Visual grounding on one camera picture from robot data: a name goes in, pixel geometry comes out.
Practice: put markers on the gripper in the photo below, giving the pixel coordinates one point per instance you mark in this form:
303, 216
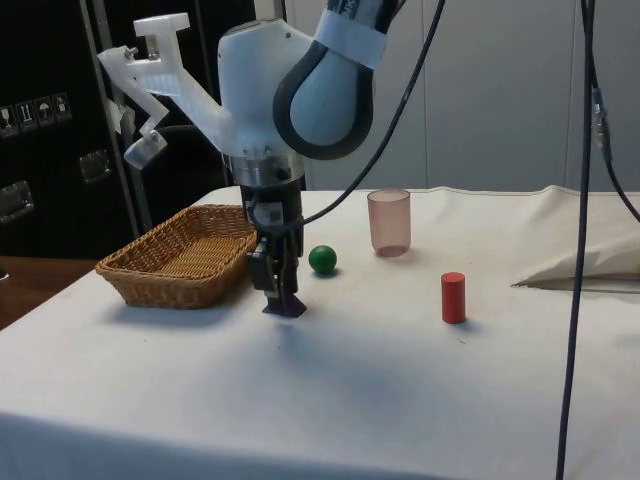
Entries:
291, 200

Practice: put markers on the purple triangular block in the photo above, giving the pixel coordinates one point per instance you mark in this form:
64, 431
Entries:
292, 310

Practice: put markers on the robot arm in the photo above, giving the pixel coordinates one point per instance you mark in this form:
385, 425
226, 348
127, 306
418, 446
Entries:
250, 90

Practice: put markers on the brown wicker basket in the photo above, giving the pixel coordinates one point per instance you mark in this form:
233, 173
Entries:
175, 260

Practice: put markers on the red cylinder block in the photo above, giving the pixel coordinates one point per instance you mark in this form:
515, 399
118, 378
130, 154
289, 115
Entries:
453, 300

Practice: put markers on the green ball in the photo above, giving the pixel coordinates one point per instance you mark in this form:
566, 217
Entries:
322, 259

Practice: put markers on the see-through pink cup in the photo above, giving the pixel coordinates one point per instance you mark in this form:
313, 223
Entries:
390, 225

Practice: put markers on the black cabinet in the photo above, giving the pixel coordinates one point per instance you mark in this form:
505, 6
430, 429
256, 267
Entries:
40, 60

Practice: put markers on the translucent white bracket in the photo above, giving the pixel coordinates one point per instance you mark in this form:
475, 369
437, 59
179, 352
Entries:
165, 75

